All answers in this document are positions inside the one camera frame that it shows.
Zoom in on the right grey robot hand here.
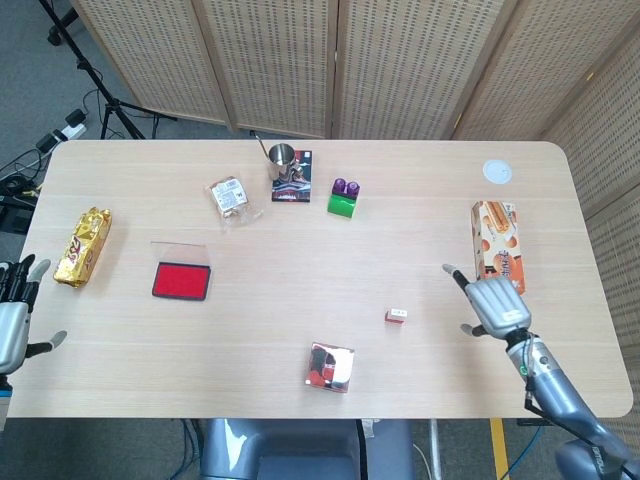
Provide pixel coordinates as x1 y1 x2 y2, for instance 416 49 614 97
441 263 532 340

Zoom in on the white power strip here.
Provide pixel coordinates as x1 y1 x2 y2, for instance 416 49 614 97
35 109 89 152

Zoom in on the green toy block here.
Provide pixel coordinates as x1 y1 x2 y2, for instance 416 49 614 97
326 193 361 221

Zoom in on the grey robot torso base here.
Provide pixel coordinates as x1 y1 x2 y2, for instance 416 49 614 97
198 417 417 480

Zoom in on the white round table cap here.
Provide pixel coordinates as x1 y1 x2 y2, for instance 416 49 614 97
481 158 514 185

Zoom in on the clear bag of pastries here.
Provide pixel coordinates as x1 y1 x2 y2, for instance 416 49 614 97
203 174 265 236

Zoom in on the red ink pad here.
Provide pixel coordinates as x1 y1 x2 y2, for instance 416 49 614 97
150 241 212 303

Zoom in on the steel long-spout pitcher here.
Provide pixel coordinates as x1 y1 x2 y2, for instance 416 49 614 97
249 130 297 182

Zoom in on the dark printed card box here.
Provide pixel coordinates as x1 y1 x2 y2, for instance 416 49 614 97
271 148 315 205

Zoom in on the orange biscuit box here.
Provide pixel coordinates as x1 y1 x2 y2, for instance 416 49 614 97
470 200 528 298

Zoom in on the clear plastic earphone box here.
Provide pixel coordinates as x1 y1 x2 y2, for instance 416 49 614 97
302 341 357 396

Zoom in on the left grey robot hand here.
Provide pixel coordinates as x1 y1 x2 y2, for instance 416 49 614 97
0 253 68 375

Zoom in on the purple toy block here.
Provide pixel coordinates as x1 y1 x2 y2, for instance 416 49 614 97
331 176 363 199

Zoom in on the black tripod stand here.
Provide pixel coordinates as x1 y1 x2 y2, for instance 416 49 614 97
38 0 177 141

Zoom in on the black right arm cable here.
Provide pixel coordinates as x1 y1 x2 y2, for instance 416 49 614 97
517 338 557 417

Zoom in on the gold foil snack bag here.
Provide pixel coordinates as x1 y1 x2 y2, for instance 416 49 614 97
53 205 114 290

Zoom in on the black floor cable bundle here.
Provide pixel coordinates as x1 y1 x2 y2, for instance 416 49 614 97
0 89 101 234

